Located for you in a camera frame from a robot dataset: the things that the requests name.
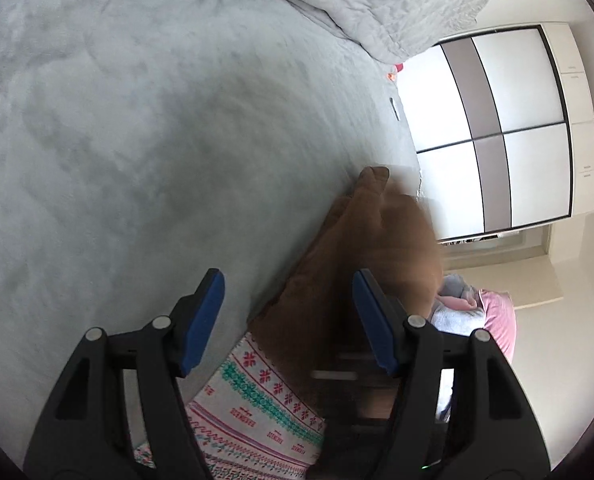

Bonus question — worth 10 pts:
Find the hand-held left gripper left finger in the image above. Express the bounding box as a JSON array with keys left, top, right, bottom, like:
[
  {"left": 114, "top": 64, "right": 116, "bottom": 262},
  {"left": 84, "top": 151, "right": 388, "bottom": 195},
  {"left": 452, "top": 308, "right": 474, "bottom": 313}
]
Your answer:
[{"left": 23, "top": 268, "right": 226, "bottom": 480}]

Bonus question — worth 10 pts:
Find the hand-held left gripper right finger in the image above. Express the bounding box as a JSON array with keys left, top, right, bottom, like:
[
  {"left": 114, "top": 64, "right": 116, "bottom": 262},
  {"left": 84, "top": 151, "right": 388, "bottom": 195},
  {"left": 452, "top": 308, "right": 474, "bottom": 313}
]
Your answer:
[{"left": 352, "top": 268, "right": 550, "bottom": 480}]

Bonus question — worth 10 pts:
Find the brown coat with fur collar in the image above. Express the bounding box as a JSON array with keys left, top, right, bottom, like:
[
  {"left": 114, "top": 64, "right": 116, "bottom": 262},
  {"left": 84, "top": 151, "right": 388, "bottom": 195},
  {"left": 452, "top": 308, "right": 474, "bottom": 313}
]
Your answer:
[{"left": 247, "top": 166, "right": 445, "bottom": 421}]

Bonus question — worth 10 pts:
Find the pale pink folded blanket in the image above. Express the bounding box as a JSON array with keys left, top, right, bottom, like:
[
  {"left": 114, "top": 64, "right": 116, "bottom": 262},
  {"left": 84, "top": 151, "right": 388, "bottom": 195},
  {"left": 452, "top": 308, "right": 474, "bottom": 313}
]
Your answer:
[{"left": 437, "top": 294, "right": 478, "bottom": 311}]

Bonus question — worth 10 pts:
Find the light blue fleece blanket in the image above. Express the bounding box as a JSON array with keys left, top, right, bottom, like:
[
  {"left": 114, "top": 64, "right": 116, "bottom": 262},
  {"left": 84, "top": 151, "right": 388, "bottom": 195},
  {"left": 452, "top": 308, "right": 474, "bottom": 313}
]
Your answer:
[{"left": 429, "top": 273, "right": 486, "bottom": 337}]

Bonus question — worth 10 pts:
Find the patterned knit-print blanket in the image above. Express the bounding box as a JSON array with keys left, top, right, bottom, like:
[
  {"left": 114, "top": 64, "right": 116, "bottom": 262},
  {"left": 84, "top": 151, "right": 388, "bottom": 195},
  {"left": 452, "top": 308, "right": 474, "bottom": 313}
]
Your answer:
[{"left": 134, "top": 331, "right": 328, "bottom": 480}]

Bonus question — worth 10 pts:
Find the pink velvet pillow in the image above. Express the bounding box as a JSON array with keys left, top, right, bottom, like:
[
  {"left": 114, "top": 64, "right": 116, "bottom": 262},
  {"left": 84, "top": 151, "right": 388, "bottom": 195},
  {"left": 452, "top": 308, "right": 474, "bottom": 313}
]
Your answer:
[{"left": 479, "top": 289, "right": 516, "bottom": 361}]

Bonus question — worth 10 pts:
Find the white and grey wardrobe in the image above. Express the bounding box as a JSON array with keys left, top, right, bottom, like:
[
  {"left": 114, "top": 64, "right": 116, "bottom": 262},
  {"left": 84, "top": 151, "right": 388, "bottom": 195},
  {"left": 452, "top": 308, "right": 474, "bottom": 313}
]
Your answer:
[{"left": 394, "top": 22, "right": 594, "bottom": 243}]

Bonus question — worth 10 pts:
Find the grey quilted blanket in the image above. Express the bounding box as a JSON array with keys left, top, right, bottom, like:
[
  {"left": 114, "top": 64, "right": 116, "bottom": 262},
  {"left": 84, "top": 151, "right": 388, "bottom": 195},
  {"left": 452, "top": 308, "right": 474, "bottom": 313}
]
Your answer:
[{"left": 187, "top": 0, "right": 520, "bottom": 66}]

